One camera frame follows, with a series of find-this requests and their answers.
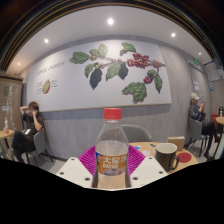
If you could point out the green exit sign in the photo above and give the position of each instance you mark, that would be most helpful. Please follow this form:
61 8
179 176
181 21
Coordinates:
196 61

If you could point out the clear red-capped drink bottle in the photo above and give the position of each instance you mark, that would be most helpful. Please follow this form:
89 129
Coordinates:
112 150

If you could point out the small clear bottle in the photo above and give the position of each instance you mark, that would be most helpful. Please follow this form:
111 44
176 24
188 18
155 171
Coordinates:
6 126

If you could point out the white notice board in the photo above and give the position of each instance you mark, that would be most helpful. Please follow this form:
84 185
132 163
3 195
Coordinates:
212 71

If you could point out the person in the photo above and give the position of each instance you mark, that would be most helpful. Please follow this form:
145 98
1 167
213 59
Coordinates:
198 116
31 128

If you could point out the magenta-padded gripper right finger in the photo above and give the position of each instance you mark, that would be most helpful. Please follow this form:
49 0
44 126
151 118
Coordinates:
148 168

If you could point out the red bin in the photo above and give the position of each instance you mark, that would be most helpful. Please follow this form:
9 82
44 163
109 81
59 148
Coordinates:
214 120

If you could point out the recessed ceiling lights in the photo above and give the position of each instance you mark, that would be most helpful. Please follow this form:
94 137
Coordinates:
110 21

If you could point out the grey upholstered chair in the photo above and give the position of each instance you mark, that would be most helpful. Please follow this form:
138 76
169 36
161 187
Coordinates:
136 133

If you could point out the dark mug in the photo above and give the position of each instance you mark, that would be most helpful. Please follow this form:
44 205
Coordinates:
165 156

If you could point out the flat round red coaster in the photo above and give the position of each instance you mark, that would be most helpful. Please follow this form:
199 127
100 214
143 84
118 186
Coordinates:
184 157

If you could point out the small brown cardboard box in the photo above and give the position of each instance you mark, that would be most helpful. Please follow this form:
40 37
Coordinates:
176 142

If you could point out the black flask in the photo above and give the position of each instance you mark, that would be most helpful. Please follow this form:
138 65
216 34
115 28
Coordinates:
220 111

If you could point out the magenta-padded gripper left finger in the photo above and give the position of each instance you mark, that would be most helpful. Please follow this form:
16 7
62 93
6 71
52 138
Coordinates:
75 168

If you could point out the coffee plant wall mural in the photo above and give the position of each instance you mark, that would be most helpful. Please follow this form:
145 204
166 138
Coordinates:
66 86

